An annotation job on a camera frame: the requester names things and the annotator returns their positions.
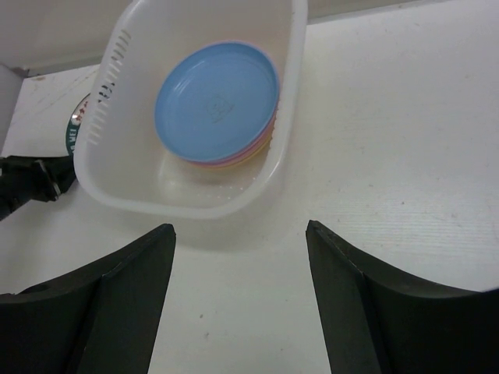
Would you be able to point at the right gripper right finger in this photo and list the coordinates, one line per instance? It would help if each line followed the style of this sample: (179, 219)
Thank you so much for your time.
(377, 318)

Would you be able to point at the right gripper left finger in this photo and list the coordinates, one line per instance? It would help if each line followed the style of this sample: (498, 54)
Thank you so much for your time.
(100, 318)

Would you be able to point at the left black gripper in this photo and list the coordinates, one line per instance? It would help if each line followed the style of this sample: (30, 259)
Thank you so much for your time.
(42, 179)

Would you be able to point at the green-rimmed white plate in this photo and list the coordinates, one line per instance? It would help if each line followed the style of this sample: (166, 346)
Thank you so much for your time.
(73, 126)

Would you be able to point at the blue plate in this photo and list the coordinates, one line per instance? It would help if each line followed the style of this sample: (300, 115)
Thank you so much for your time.
(214, 105)

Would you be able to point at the pink plate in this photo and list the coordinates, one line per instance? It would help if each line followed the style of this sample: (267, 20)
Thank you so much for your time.
(257, 146)

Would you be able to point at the yellow orange plate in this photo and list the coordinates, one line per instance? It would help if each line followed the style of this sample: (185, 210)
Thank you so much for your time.
(246, 158)

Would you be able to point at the white plastic bin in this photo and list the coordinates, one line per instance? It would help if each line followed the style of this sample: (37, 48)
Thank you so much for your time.
(119, 159)

